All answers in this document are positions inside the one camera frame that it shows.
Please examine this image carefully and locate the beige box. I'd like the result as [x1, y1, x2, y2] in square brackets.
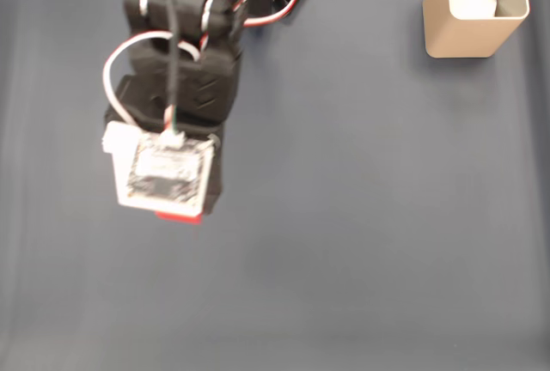
[422, 0, 530, 59]

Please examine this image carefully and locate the black camera cable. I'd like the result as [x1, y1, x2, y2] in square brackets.
[152, 0, 184, 143]

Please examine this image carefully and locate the red cube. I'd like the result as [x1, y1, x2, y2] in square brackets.
[153, 210, 204, 226]

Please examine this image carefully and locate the white camera board mount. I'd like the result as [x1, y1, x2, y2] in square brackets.
[101, 120, 216, 210]

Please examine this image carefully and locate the white red servo cable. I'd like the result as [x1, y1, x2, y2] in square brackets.
[238, 0, 304, 29]
[101, 30, 203, 131]

